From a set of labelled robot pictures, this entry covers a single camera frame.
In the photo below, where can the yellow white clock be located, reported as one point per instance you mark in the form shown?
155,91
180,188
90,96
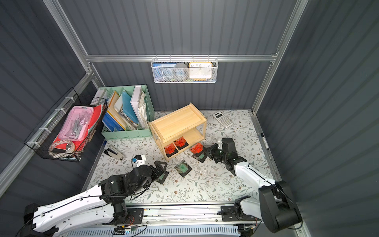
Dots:
200,70

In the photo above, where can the blue box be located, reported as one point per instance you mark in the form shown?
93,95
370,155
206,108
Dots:
163,71

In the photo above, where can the floral table mat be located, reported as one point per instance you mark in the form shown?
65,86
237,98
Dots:
208,181

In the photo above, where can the green file organizer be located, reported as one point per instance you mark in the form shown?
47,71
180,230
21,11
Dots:
113,97

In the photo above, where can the black wire basket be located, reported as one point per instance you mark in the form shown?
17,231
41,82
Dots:
44,135

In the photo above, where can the pink plastic case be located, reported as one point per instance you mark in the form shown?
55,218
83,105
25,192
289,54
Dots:
76,124

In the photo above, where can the wooden two-tier shelf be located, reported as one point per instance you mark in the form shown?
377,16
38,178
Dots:
187,121

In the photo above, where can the blue books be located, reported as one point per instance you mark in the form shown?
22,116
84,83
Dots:
110,123

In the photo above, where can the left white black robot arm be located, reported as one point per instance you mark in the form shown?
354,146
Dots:
104,203

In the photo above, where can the red tea bag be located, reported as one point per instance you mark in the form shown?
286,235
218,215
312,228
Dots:
181,143
197,149
170,150

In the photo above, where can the loose paper stack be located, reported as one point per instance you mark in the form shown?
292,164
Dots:
142,108

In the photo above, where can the white wire wall basket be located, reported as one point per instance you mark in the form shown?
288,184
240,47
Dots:
187,61

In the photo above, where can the clear tape roll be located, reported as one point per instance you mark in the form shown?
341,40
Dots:
61,149

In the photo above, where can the grey tape roll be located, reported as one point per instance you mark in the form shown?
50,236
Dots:
180,72

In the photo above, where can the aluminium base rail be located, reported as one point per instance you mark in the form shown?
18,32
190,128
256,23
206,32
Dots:
177,213

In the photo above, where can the black marker pen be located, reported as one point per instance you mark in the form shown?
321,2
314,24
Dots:
264,141

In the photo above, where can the white binder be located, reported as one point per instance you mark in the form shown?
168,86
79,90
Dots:
135,100

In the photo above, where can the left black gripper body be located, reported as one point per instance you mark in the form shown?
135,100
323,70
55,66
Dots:
158,171

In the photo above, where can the black white stapler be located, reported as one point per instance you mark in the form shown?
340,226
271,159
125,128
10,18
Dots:
113,154

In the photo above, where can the red folder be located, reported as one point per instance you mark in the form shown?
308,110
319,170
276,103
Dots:
94,120

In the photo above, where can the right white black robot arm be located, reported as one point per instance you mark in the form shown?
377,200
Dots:
266,192

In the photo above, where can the teal folder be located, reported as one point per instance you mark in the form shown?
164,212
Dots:
127,108

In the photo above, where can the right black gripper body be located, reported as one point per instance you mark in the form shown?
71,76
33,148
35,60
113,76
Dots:
213,152

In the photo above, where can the white calculator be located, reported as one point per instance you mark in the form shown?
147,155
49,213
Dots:
223,119

